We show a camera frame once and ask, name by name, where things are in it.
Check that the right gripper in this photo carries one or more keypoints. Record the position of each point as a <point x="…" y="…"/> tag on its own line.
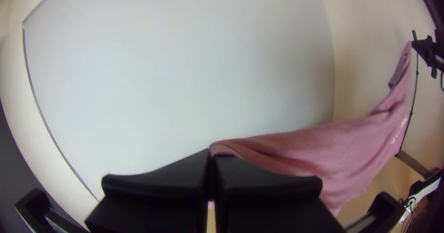
<point x="428" y="51"/>

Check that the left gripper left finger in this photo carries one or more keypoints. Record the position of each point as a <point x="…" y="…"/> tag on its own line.
<point x="156" y="198"/>

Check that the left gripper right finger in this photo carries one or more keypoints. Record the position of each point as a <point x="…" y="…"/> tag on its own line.
<point x="267" y="205"/>

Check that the pink t-shirt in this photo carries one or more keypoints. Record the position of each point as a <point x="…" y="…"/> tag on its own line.
<point x="333" y="153"/>

